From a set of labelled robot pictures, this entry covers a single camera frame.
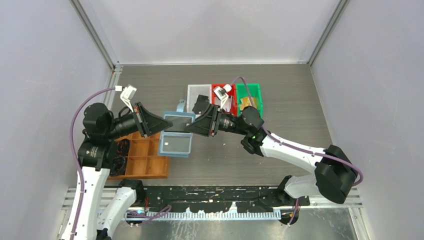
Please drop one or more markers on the red plastic bin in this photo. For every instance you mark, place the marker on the red plastic bin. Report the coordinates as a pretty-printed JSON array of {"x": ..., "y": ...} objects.
[{"x": 230, "y": 105}]

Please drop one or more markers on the small black coiled band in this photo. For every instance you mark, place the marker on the small black coiled band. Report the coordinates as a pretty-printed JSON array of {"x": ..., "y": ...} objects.
[{"x": 123, "y": 147}]

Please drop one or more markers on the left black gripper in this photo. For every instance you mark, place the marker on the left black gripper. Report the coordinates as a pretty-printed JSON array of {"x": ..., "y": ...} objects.
[{"x": 150, "y": 123}]

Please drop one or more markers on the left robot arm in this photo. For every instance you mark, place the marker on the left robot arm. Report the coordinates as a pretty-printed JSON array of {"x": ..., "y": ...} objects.
[{"x": 94, "y": 160}]

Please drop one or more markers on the white plastic bin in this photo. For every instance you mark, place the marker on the white plastic bin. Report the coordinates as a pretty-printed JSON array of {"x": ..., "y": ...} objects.
[{"x": 193, "y": 91}]

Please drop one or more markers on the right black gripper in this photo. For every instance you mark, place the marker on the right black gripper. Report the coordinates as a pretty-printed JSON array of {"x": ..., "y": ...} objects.
[{"x": 207, "y": 124}]

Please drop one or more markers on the gold cards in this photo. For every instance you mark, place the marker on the gold cards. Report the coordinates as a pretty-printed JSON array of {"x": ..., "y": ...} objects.
[{"x": 246, "y": 102}]

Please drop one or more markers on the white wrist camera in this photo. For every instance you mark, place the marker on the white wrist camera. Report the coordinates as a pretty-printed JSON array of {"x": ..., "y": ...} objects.
[
  {"x": 222, "y": 94},
  {"x": 127, "y": 94}
]

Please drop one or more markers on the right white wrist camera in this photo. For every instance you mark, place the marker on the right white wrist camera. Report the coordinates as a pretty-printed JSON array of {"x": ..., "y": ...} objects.
[{"x": 222, "y": 94}]

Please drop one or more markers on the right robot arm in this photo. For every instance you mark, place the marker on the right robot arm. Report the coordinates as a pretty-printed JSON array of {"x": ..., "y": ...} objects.
[{"x": 330, "y": 172}]

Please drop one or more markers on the black coiled bands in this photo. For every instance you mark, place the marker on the black coiled bands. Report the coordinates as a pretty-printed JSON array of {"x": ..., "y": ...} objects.
[{"x": 118, "y": 166}]

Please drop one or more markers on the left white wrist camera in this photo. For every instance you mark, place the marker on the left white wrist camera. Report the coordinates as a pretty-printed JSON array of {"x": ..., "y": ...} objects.
[{"x": 127, "y": 94}]

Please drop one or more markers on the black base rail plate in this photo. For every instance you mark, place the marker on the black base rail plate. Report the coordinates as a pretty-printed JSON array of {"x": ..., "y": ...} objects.
[{"x": 213, "y": 199}]

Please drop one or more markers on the black card stack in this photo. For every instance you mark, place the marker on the black card stack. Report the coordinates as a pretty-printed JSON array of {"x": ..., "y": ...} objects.
[{"x": 201, "y": 104}]

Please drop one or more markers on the orange wooden divider tray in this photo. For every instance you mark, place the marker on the orange wooden divider tray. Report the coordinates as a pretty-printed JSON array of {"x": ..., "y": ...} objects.
[{"x": 143, "y": 161}]

